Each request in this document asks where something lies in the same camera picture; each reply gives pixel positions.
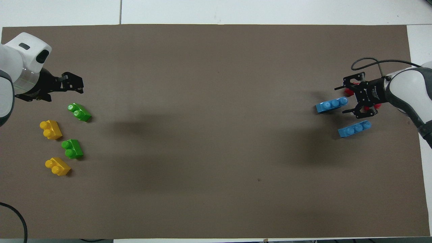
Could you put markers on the yellow two-stud toy block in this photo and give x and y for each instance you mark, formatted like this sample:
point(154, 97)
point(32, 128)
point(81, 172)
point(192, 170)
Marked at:
point(57, 167)
point(50, 130)

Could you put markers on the green two-stud toy block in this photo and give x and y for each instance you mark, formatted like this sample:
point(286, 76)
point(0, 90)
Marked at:
point(72, 149)
point(80, 113)

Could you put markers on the red single-stud toy block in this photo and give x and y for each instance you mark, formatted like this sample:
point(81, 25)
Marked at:
point(347, 91)
point(377, 106)

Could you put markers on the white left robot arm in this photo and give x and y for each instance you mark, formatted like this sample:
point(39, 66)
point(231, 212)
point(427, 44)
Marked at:
point(17, 57)

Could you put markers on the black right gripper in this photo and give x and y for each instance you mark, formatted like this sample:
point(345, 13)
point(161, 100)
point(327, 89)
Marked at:
point(369, 94)

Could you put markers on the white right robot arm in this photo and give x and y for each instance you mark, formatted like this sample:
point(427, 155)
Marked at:
point(410, 84)

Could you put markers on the blue three-stud toy block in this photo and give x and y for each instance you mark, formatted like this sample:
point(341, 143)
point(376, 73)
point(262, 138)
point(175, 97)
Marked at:
point(330, 105)
point(354, 129)

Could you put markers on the brown table mat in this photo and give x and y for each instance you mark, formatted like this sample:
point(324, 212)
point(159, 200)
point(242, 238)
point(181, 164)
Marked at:
point(202, 135)

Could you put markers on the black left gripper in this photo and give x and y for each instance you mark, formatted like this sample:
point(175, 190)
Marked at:
point(40, 86)

